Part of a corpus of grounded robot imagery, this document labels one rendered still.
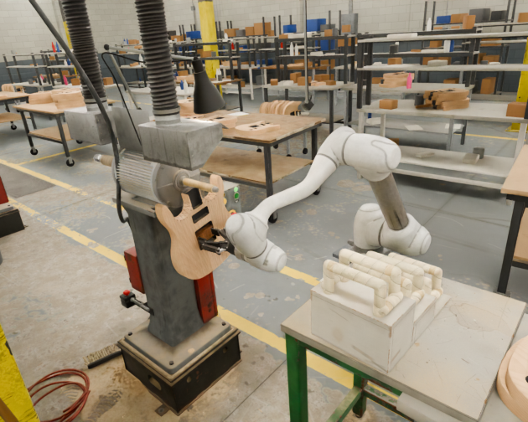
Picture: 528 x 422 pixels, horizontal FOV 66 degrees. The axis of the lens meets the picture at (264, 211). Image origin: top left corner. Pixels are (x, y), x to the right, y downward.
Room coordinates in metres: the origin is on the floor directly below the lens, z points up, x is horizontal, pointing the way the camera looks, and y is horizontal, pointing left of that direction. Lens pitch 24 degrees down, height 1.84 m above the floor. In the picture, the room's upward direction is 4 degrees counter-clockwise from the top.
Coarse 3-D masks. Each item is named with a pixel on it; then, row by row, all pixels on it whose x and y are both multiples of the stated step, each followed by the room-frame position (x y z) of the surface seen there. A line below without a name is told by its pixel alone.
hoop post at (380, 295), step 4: (376, 292) 0.90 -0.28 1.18; (380, 292) 0.89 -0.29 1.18; (384, 292) 0.90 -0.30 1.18; (376, 296) 0.90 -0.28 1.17; (380, 296) 0.89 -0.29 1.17; (384, 296) 0.90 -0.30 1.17; (376, 300) 0.90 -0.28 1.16; (380, 300) 0.89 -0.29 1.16; (384, 300) 0.90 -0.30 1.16; (376, 304) 0.90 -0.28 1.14; (380, 304) 0.89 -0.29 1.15; (384, 304) 0.90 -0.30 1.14; (376, 308) 0.90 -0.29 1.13; (376, 312) 0.90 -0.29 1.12; (376, 316) 0.90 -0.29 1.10; (380, 316) 0.89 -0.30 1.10
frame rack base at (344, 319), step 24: (312, 288) 1.05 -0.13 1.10; (336, 288) 1.04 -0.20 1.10; (360, 288) 1.03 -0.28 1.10; (312, 312) 1.04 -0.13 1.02; (336, 312) 0.98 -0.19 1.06; (360, 312) 0.92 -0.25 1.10; (408, 312) 0.93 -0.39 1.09; (336, 336) 0.98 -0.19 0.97; (360, 336) 0.92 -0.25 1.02; (384, 336) 0.87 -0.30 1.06; (408, 336) 0.94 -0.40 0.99; (360, 360) 0.92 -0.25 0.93; (384, 360) 0.86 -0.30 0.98
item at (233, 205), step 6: (228, 186) 1.97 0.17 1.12; (234, 186) 1.97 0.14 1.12; (204, 192) 1.93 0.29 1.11; (228, 192) 1.92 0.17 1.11; (234, 192) 1.95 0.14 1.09; (228, 198) 1.92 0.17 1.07; (234, 198) 1.95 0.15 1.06; (240, 198) 1.98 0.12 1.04; (228, 204) 1.91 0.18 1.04; (234, 204) 1.94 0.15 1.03; (240, 204) 1.98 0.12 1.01; (228, 210) 1.91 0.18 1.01; (234, 210) 1.94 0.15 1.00; (240, 210) 1.97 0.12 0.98
